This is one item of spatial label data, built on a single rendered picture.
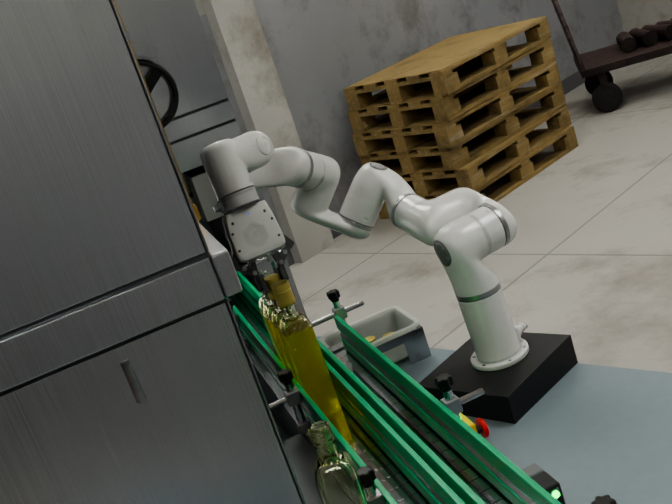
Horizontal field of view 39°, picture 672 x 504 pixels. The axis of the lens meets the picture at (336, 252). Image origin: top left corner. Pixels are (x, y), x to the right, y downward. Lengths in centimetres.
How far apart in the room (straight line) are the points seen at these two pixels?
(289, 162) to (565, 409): 75
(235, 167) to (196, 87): 104
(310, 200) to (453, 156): 358
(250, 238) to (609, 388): 76
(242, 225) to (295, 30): 432
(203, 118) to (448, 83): 289
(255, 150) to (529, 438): 76
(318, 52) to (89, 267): 505
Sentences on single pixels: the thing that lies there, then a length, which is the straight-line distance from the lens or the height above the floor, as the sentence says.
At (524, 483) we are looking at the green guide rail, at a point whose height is 96.
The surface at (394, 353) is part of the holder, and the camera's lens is 223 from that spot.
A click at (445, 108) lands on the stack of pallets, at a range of 553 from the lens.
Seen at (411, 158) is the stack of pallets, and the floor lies 39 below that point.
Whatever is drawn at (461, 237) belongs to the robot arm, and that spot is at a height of 110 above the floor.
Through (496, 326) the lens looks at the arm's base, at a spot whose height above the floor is 90.
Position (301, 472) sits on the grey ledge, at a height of 88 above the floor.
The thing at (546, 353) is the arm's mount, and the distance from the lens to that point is 198.
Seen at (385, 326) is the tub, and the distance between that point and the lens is 237.
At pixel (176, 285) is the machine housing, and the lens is 120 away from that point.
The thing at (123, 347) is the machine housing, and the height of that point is 133.
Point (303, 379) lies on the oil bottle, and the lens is 181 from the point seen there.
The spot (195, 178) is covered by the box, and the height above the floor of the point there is 119.
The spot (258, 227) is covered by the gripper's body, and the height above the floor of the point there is 126.
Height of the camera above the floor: 170
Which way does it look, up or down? 17 degrees down
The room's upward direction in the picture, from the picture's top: 19 degrees counter-clockwise
